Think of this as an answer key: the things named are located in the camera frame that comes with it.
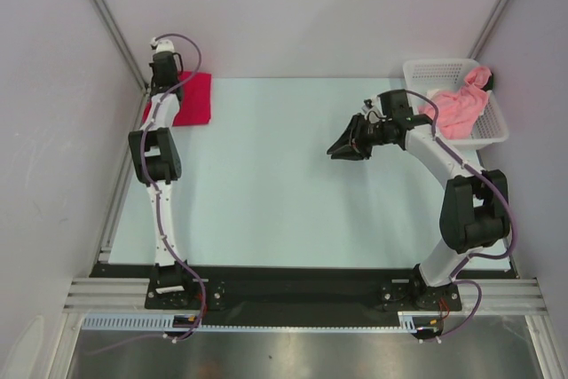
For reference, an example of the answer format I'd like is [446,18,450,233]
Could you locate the red t shirt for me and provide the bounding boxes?
[141,70,213,128]

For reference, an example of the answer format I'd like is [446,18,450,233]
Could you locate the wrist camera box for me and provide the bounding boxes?
[150,37,176,53]
[362,96,385,123]

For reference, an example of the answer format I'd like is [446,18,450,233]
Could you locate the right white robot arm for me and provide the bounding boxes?
[327,90,513,309]

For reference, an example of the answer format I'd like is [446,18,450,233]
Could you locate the left aluminium frame post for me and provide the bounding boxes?
[89,0,149,90]

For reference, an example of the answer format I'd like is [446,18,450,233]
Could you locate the white plastic basket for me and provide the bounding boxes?
[403,59,509,151]

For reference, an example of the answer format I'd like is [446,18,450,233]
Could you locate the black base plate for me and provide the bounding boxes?
[88,263,520,329]

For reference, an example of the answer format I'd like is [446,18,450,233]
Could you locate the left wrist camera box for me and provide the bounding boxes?
[150,37,176,53]

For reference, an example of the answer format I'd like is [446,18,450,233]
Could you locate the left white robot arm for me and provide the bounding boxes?
[128,51,196,308]

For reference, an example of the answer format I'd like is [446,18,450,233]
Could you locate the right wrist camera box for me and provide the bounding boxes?
[362,96,385,123]

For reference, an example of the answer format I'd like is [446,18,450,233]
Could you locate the right aluminium frame post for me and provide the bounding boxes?
[468,0,513,59]

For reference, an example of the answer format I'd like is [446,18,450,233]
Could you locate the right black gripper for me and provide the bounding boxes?
[327,113,392,162]

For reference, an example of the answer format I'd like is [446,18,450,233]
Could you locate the aluminium frame post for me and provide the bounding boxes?
[468,0,513,59]
[89,0,149,90]

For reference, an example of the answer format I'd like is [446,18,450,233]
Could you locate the aluminium front rail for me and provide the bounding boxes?
[63,278,548,316]

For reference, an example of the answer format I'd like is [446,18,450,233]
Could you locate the pink t shirt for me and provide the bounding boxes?
[430,66,493,139]

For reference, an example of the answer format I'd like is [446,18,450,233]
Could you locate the white cable duct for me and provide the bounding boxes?
[81,312,440,334]

